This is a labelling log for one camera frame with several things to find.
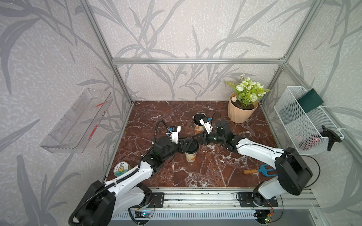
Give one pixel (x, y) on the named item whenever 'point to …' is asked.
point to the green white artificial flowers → (248, 91)
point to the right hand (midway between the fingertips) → (194, 137)
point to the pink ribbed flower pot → (237, 114)
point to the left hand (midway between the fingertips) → (190, 141)
